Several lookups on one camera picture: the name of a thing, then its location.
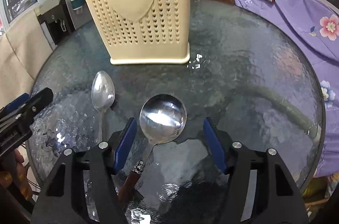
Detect purple floral cloth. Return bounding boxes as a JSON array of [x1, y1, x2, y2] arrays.
[[235, 0, 338, 177]]

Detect cream perforated utensil holder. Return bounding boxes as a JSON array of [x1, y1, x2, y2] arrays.
[[85, 0, 190, 65]]

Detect teal cup holder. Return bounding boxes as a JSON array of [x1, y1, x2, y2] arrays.
[[71, 0, 85, 10]]

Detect left hand yellow nails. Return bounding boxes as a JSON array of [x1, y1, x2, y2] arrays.
[[1, 149, 33, 200]]

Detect round silver spoon wooden handle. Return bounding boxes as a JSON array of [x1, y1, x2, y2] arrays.
[[118, 94, 187, 209]]

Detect water dispenser machine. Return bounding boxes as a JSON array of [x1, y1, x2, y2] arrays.
[[34, 0, 92, 50]]

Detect beige fabric cover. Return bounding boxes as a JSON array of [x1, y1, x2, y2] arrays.
[[0, 10, 52, 107]]

